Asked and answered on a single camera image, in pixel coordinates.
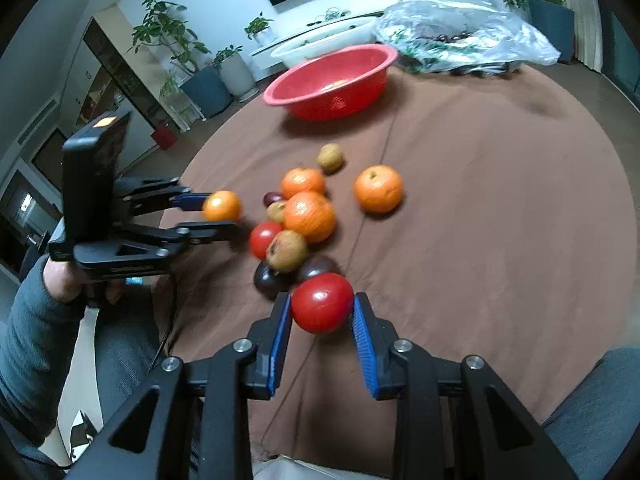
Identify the small brown kiwi fruit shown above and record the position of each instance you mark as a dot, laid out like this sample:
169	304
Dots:
275	212

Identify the person's right leg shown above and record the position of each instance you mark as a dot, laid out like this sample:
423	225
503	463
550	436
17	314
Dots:
595	410

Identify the person's leg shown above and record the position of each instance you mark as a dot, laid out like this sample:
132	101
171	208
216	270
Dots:
595	410
125	345

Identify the small plant in white pot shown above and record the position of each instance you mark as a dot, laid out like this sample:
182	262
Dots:
262	35

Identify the white low console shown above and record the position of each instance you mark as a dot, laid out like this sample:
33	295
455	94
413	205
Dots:
265	50

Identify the tall plant in blue pot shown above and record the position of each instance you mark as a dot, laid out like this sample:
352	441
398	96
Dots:
207	92

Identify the dark purple plum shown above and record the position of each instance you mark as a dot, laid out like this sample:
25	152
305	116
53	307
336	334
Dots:
317	266
267	280

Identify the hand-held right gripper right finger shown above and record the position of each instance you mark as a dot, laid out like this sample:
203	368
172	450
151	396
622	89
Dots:
363	355

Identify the orange with green stem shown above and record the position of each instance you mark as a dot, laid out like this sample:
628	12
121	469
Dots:
378	189

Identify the red tomato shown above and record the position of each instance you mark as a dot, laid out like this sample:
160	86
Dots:
262	240
322	303

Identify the large orange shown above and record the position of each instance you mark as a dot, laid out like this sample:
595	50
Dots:
310	217

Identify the large brown kiwi fruit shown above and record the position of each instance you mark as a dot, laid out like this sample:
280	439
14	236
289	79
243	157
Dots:
287	251

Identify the plant in grey pot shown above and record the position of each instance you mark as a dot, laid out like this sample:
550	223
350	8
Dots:
237	77

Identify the wood and white cabinet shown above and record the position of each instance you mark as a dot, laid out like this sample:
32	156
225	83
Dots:
105	75

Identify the person's left leg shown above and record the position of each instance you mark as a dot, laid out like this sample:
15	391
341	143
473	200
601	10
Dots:
125	345

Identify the white plastic basin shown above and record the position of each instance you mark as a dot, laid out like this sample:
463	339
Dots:
320	40

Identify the red plastic colander basin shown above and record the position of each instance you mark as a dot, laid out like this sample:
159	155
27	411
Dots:
325	102

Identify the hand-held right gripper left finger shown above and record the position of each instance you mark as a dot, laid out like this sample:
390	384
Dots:
280	347

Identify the clear plastic bag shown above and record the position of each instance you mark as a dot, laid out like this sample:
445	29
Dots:
500	30

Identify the brown tablecloth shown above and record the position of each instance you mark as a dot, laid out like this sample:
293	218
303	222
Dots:
475	210

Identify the large plant in dark pot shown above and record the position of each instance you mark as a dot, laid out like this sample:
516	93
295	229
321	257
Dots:
550	25

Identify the small plant on white stand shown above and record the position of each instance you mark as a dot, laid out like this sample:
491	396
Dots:
172	90

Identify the red bin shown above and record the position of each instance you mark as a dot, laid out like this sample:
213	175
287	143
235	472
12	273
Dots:
164	136

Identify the person's left forearm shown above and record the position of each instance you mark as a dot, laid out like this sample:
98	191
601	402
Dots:
35	350

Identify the pile of dark cherries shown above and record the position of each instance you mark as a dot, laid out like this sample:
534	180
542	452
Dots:
450	37

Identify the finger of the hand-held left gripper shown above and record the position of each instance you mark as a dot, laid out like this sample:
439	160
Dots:
187	202
210	232

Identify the small orange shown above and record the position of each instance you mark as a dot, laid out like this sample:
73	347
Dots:
222	206

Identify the small dark red plum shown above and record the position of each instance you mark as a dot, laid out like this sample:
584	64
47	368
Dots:
271	198

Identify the person's left hand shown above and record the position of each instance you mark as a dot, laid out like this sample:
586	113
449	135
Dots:
62	280

